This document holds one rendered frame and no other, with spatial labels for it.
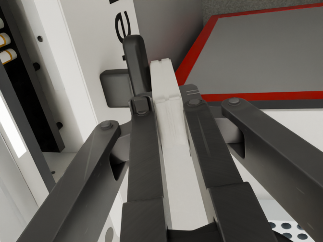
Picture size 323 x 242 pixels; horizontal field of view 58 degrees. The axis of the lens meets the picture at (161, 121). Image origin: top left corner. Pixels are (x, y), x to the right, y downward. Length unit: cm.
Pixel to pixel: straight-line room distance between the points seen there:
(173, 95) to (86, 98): 7
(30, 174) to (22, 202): 2
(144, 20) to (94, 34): 30
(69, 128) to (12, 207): 13
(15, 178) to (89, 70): 10
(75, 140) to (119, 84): 17
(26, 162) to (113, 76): 11
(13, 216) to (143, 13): 37
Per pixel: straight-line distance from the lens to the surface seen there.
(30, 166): 27
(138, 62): 20
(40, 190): 28
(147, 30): 52
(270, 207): 44
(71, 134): 37
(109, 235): 40
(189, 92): 17
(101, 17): 23
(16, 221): 27
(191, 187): 46
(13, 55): 30
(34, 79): 31
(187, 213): 50
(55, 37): 20
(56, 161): 38
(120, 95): 21
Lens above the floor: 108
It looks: 55 degrees down
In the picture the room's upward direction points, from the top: 152 degrees counter-clockwise
